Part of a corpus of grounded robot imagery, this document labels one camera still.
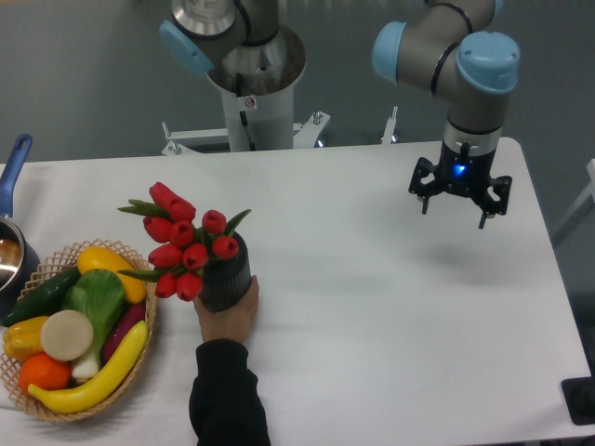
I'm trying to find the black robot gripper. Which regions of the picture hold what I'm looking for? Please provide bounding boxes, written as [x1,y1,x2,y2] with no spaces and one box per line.
[408,121,512,230]

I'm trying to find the dark grey ribbed vase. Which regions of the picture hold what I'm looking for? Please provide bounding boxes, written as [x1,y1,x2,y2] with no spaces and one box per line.
[199,233,252,313]

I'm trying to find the red tulip bouquet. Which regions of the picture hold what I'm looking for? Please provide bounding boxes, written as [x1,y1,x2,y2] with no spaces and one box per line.
[118,182,251,302]

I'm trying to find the black sleeved forearm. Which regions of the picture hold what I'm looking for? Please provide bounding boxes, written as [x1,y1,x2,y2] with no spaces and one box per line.
[189,339,271,445]

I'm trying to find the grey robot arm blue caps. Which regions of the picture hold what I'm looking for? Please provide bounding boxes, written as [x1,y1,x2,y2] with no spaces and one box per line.
[372,1,521,222]

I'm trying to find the person's hand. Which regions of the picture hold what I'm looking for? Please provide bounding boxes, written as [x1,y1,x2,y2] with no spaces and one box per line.
[192,275,259,344]

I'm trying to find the black device at table edge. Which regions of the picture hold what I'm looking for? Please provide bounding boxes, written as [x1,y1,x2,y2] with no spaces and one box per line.
[561,376,595,426]

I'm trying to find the yellow plastic squash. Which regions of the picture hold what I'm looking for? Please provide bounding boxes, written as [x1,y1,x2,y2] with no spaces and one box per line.
[76,245,147,304]

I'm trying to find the purple plastic sweet potato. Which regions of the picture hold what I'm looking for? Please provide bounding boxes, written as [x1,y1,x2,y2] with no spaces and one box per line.
[101,303,146,364]

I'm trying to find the green plastic bok choy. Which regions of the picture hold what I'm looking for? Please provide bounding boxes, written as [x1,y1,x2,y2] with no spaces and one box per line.
[62,269,126,384]

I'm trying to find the woven wicker basket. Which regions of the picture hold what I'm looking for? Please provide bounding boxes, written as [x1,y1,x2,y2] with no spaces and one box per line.
[1,240,157,423]

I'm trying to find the beige round disc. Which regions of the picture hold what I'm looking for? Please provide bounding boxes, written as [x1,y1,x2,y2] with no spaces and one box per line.
[40,310,94,361]

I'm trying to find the dark green plastic cucumber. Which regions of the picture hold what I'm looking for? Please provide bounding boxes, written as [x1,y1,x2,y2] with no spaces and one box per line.
[1,267,81,327]

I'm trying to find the yellow plastic banana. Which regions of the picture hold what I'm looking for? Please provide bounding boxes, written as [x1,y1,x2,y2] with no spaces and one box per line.
[28,321,149,414]

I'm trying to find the plastic orange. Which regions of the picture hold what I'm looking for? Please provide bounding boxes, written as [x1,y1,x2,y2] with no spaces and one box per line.
[19,353,71,394]

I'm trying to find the yellow plastic bell pepper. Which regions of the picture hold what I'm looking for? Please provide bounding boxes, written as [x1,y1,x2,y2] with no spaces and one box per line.
[3,316,49,362]

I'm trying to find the white metal frame at right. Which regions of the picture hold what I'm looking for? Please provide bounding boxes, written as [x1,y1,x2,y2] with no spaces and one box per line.
[550,159,594,248]

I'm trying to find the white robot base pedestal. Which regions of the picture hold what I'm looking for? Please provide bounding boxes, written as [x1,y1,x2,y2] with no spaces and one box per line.
[159,21,330,152]

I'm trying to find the blue handled saucepan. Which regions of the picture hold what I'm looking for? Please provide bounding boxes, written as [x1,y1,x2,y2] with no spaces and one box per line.
[1,134,40,318]

